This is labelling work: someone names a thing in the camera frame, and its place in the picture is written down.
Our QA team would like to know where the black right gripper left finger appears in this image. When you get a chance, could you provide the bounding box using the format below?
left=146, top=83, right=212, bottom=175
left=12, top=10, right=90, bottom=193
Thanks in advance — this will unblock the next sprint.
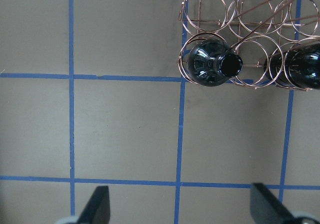
left=77, top=185, right=111, bottom=224

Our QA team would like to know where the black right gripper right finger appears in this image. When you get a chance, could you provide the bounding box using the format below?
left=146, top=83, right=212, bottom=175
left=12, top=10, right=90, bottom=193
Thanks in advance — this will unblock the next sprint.
left=249, top=183, right=294, bottom=224

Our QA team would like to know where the dark bottle at basket corner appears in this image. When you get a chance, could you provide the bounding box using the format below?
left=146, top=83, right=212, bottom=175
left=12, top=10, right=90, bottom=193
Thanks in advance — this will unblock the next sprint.
left=186, top=38, right=243, bottom=87

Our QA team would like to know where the dark bottle under basket handle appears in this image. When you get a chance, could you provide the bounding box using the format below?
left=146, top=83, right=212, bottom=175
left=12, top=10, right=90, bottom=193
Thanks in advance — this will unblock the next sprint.
left=263, top=43, right=320, bottom=90

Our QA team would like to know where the copper wire wine basket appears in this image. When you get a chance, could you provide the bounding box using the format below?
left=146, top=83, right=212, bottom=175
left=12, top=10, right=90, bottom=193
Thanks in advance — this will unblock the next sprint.
left=177, top=0, right=320, bottom=91

